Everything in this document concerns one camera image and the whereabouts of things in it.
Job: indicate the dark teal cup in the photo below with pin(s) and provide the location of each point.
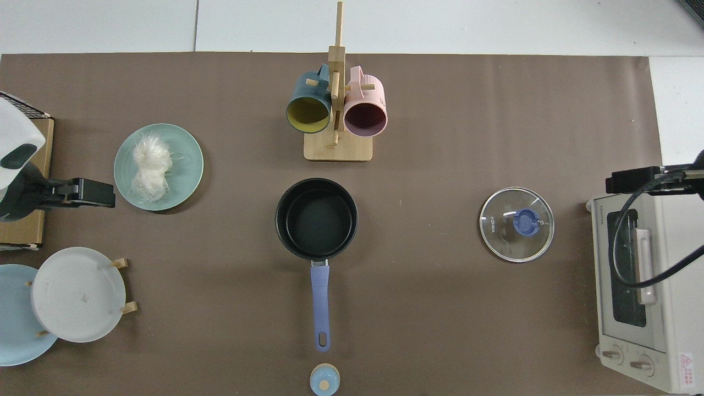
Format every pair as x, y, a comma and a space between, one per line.
308, 91

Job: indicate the white vermicelli bundle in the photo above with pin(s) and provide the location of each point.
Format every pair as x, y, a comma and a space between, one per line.
149, 165

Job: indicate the white plate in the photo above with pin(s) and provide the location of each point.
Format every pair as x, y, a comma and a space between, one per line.
77, 294

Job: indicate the green plate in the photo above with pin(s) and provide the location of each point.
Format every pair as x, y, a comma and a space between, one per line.
187, 165

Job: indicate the brown table cloth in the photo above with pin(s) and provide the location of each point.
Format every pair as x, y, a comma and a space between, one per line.
440, 308

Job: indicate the small blue round thing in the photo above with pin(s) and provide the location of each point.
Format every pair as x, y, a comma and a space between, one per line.
324, 380

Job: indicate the glass lid with blue knob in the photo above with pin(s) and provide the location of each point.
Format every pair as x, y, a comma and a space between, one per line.
525, 221

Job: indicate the light blue plate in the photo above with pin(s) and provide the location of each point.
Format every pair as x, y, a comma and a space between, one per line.
14, 319

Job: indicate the wooden cup stand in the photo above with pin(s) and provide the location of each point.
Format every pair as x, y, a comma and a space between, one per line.
338, 148

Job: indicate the wooden plate rack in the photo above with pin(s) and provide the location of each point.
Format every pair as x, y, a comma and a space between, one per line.
130, 307

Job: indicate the pink cup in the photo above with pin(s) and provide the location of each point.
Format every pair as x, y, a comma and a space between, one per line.
368, 93

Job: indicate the black flat object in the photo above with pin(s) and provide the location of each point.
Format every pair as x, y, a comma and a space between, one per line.
694, 10

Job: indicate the pale toaster oven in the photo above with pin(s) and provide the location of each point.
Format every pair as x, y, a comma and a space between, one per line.
679, 308

